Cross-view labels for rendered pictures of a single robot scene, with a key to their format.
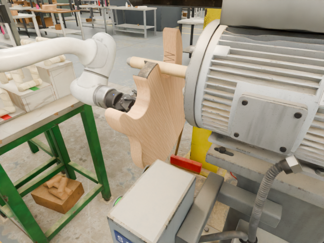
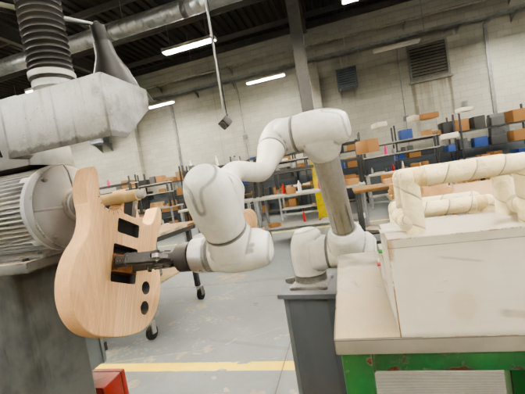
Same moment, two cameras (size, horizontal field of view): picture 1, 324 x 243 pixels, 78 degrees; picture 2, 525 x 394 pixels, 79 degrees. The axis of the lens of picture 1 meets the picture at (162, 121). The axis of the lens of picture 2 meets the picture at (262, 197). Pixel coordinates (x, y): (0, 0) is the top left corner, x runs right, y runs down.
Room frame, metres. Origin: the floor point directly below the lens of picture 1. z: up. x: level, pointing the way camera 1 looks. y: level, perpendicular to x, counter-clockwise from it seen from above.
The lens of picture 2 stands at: (1.54, 0.15, 1.23)
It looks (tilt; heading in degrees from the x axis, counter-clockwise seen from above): 3 degrees down; 163
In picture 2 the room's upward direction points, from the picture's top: 9 degrees counter-clockwise
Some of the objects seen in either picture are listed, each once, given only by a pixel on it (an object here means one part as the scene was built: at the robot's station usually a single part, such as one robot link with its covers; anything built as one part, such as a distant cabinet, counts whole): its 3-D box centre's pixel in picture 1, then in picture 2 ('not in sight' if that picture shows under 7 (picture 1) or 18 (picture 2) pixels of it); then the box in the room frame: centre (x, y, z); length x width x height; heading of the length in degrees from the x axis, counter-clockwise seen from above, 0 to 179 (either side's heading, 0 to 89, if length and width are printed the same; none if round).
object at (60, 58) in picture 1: (55, 59); (403, 218); (1.06, 0.56, 1.12); 0.11 x 0.03 x 0.03; 149
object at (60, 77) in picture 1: (49, 75); (467, 269); (1.10, 0.64, 1.02); 0.27 x 0.15 x 0.17; 59
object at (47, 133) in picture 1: (49, 133); not in sight; (1.30, 0.91, 0.45); 0.05 x 0.05 x 0.90; 59
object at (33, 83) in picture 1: (30, 84); not in sight; (0.92, 0.65, 1.04); 0.11 x 0.03 x 0.03; 149
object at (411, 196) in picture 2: not in sight; (412, 205); (1.10, 0.55, 1.15); 0.03 x 0.03 x 0.09
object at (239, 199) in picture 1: (248, 203); not in sight; (0.28, -0.20, 1.02); 0.13 x 0.04 x 0.04; 59
